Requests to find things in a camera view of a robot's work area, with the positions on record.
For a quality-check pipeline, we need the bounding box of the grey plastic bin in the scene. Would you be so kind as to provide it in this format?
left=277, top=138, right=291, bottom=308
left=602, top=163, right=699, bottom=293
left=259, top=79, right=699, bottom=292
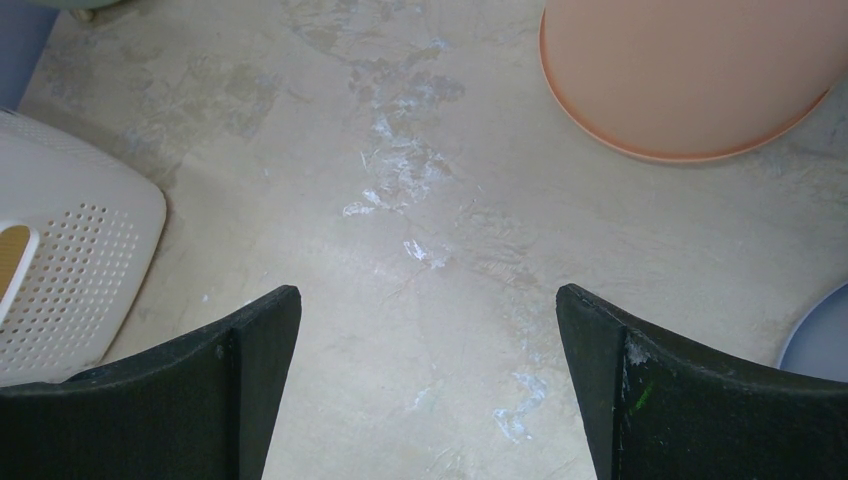
left=778, top=283, right=847, bottom=383

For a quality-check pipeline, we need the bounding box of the white mesh basket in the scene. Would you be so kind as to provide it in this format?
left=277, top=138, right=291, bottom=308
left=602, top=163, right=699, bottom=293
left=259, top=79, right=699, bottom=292
left=1, top=110, right=167, bottom=386

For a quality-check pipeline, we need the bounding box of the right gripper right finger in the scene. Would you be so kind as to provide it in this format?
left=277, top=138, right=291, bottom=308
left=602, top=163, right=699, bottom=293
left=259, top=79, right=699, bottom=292
left=556, top=284, right=847, bottom=479

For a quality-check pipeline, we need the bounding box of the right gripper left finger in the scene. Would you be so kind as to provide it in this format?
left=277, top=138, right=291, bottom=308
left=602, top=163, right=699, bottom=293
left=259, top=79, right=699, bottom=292
left=1, top=286, right=302, bottom=479

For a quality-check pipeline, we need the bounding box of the orange capybara bin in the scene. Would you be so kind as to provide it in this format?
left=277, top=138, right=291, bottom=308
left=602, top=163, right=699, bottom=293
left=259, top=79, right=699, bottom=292
left=539, top=1, right=847, bottom=162

